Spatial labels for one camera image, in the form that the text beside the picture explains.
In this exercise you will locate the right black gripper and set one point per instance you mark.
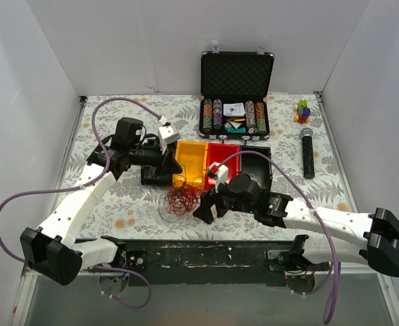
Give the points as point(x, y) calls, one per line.
point(215, 204)

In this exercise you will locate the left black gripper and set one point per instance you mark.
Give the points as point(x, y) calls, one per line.
point(162, 163)

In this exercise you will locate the black bin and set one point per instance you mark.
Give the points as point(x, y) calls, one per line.
point(158, 167)
point(258, 169)

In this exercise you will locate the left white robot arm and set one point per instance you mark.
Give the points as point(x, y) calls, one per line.
point(52, 249)

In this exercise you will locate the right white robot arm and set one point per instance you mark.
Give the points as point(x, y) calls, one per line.
point(370, 239)

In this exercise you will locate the yellow bin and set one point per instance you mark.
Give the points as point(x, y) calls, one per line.
point(192, 157)

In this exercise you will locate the red bin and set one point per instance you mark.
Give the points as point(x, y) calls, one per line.
point(217, 152)

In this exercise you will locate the playing card deck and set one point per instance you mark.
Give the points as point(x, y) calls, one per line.
point(233, 109)

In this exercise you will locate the black microphone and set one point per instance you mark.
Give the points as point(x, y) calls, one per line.
point(306, 136)

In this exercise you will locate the black poker chip case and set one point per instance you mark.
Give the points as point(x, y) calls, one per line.
point(235, 77)

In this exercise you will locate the colourful toy block car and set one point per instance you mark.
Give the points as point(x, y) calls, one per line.
point(303, 112)

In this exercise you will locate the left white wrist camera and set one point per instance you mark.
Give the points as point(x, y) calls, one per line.
point(167, 135)

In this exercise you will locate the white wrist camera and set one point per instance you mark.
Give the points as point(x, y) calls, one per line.
point(167, 135)
point(219, 173)

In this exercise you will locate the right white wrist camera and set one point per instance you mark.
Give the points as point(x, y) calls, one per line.
point(219, 173)

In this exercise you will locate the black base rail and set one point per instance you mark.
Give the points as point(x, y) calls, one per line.
point(201, 262)

